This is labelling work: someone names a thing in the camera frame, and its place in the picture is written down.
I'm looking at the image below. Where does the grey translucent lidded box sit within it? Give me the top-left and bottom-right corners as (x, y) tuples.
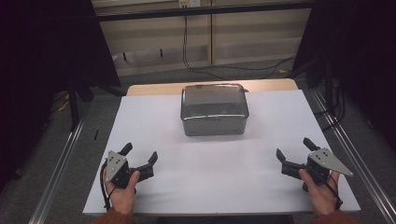
(179, 82), (250, 137)

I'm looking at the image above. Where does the long black floor cable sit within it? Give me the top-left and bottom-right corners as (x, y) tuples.
(181, 14), (297, 80)

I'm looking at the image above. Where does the white table sheet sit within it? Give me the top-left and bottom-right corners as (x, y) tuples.
(82, 89), (361, 217)

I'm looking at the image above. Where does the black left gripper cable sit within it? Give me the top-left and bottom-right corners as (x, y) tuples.
(99, 161), (119, 211)

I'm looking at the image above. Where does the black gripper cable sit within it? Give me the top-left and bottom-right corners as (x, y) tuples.
(317, 174), (344, 210)
(99, 161), (119, 211)

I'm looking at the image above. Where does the dark curtain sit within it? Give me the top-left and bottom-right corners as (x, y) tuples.
(291, 0), (396, 152)
(0, 0), (123, 190)

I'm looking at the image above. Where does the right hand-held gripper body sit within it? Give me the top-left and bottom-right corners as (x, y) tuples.
(280, 147), (355, 192)

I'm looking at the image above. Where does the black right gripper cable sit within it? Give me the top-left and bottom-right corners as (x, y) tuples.
(317, 174), (344, 210)

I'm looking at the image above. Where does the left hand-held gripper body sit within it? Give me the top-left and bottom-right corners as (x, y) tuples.
(106, 150), (155, 189)

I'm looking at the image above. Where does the yellow cable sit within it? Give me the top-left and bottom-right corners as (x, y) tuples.
(57, 100), (71, 113)

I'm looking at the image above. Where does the black stand with cables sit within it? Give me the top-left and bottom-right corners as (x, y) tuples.
(305, 58), (347, 133)

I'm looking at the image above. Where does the metal floor rail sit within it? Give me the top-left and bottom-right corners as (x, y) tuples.
(28, 104), (92, 224)
(310, 88), (396, 224)

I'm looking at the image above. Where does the person's right hand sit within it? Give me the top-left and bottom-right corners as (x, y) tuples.
(298, 168), (341, 217)

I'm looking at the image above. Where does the person's left hand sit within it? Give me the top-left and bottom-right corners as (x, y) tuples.
(103, 169), (141, 216)

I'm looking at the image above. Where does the white wall socket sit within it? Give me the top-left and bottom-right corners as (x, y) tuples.
(178, 0), (202, 9)

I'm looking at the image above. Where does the black horizontal bar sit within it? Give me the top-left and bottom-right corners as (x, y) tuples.
(95, 1), (316, 22)

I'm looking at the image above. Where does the wooden table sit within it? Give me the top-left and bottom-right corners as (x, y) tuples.
(125, 77), (300, 97)

